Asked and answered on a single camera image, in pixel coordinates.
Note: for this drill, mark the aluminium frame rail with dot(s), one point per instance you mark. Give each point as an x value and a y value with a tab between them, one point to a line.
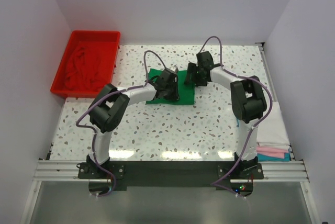
66	171

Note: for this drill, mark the red plastic bin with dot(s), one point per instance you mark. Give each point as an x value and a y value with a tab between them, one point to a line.
76	36

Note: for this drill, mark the pink folded t-shirt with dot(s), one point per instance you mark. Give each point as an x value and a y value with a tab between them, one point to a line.
272	152

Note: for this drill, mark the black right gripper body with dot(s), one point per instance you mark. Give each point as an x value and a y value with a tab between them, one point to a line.
192	75

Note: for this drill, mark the green t-shirt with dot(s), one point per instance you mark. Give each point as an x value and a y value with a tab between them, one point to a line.
186	93

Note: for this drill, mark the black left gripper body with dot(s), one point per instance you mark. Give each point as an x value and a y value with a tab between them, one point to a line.
169	92

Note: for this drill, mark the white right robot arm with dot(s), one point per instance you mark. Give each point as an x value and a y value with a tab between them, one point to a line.
247	99

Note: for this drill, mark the teal folded t-shirt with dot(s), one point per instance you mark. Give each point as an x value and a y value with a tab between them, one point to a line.
247	143

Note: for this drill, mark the white folded t-shirt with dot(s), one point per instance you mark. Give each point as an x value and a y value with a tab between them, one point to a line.
272	131

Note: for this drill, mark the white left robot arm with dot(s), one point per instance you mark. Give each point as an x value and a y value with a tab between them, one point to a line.
108	108

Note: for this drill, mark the right side aluminium rail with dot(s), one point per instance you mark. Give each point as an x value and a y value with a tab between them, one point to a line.
268	69

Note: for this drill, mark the red t-shirt in bin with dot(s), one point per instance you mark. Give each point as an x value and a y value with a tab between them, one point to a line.
90	66

